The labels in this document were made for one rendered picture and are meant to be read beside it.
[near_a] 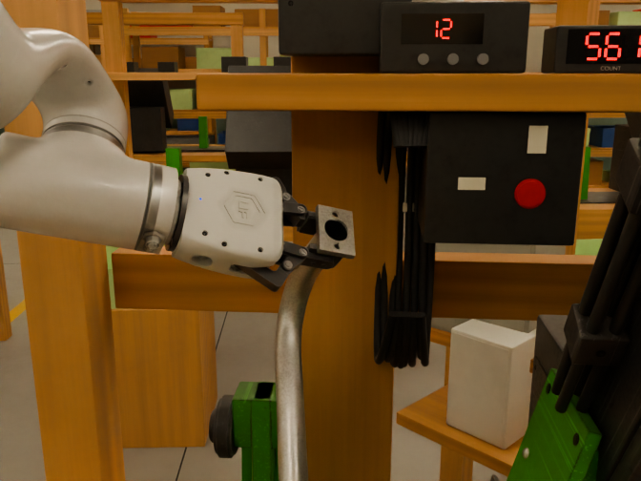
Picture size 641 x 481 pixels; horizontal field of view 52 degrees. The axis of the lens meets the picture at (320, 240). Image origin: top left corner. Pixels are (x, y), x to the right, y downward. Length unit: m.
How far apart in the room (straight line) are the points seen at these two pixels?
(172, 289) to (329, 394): 0.29
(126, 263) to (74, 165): 0.46
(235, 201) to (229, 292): 0.39
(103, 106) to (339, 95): 0.24
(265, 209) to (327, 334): 0.31
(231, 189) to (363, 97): 0.18
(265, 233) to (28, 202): 0.21
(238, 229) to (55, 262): 0.42
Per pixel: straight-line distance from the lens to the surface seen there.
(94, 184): 0.60
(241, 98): 0.74
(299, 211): 0.68
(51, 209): 0.60
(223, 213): 0.63
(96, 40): 10.19
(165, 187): 0.61
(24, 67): 0.51
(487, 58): 0.76
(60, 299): 1.00
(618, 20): 8.26
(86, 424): 1.07
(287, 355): 0.74
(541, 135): 0.76
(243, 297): 1.01
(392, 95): 0.72
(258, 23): 7.52
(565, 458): 0.60
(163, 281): 1.03
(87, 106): 0.65
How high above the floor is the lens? 1.54
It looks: 14 degrees down
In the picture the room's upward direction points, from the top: straight up
